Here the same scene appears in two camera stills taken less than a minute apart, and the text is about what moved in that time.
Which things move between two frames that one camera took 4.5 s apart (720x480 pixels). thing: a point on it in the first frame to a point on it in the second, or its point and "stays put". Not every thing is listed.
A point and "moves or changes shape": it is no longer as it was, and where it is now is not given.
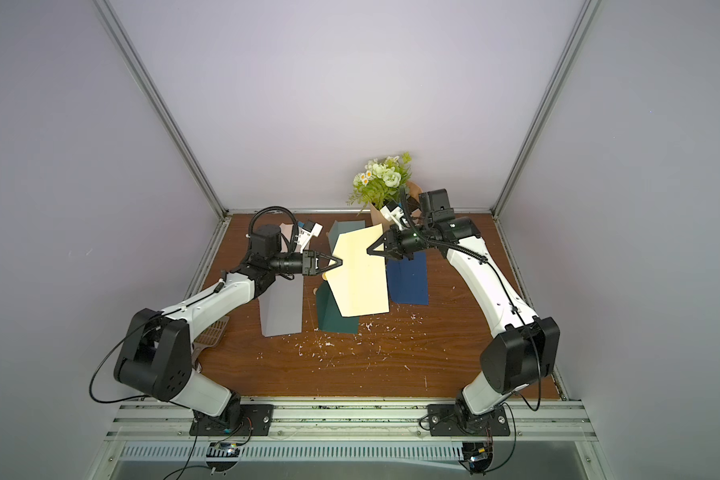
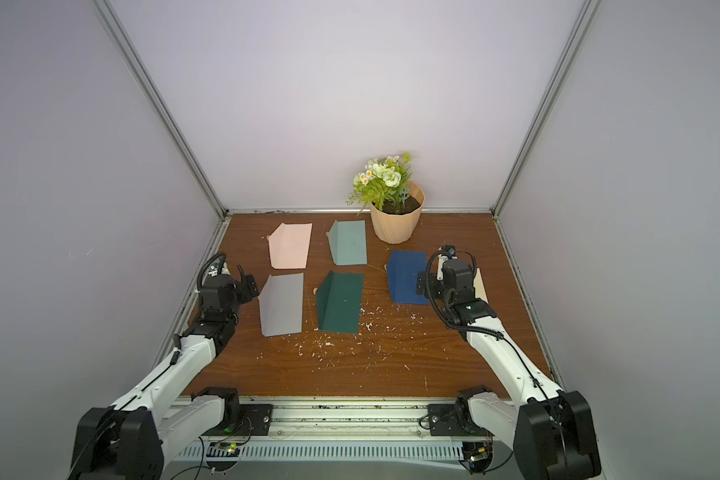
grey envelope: x=281 y=306 stays put
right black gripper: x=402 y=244 to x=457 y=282
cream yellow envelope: x=360 y=284 moves or changes shape
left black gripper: x=308 y=264 to x=246 y=293
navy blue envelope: x=408 y=279 stays put
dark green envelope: x=330 y=316 stays put
